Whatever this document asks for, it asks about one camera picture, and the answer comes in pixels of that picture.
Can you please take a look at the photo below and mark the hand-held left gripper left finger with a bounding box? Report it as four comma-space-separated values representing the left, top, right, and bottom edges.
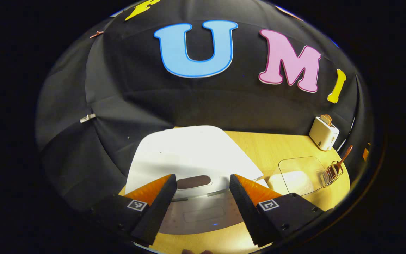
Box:
90, 174, 177, 247

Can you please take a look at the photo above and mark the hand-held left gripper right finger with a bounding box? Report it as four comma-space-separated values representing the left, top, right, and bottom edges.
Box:
229, 174, 325, 247

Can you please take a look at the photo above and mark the brown wooden spoon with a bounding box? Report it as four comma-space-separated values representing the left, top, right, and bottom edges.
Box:
331, 145, 353, 176

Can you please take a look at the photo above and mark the white rice cooker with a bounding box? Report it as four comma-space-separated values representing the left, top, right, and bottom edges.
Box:
125, 125, 269, 235

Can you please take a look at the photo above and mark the white toaster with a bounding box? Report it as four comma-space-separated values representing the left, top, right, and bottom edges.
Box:
309, 116, 340, 151

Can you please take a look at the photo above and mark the clear plastic container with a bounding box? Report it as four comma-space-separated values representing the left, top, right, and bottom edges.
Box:
267, 156, 330, 197

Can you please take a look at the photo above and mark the black backdrop cloth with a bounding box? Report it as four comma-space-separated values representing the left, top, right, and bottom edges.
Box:
36, 0, 369, 212

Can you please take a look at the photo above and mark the thin cable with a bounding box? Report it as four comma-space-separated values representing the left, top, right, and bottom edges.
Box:
346, 116, 357, 150

